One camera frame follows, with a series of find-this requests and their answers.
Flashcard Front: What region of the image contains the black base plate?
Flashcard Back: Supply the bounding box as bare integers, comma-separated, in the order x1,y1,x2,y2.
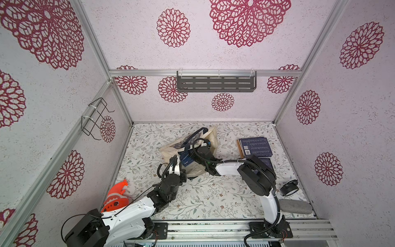
137,222,169,240
249,220,293,239

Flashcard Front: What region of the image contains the round black gauge object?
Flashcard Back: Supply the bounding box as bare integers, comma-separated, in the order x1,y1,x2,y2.
280,179,300,197

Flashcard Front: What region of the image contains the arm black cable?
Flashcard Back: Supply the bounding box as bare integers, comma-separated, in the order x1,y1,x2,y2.
191,138,283,247
156,155,178,180

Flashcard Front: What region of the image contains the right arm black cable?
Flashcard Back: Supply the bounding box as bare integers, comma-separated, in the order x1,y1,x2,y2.
191,138,283,247

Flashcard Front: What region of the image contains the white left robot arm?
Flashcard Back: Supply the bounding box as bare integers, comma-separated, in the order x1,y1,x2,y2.
61,170,187,247

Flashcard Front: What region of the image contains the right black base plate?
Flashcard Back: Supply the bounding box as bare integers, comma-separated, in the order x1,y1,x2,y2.
249,220,293,239

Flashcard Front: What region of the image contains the cream canvas tote bag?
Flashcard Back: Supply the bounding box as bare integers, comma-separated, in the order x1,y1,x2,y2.
159,126,219,179

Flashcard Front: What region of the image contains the stack of blue books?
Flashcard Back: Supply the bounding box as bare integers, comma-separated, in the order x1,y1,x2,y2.
178,150,194,167

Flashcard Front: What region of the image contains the grey slotted wall shelf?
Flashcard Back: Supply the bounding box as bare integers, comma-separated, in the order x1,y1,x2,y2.
176,71,257,93

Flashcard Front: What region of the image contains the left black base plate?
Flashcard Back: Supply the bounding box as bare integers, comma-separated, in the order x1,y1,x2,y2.
137,222,169,240

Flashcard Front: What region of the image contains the black wire wall rack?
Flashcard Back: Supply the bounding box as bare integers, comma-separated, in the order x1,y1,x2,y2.
80,97,116,143

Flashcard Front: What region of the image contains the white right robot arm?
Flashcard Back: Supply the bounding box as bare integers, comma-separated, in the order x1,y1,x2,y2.
189,145,282,226

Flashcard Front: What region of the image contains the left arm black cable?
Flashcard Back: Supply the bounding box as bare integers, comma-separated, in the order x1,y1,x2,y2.
156,155,178,180

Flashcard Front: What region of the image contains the aluminium front rail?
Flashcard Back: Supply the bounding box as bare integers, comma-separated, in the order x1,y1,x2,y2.
107,219,338,247

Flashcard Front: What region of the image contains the red plastic object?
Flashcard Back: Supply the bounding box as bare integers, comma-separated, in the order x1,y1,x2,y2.
101,179,129,213

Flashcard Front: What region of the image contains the blue grid cover book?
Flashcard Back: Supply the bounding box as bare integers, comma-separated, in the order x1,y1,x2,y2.
239,137,273,158

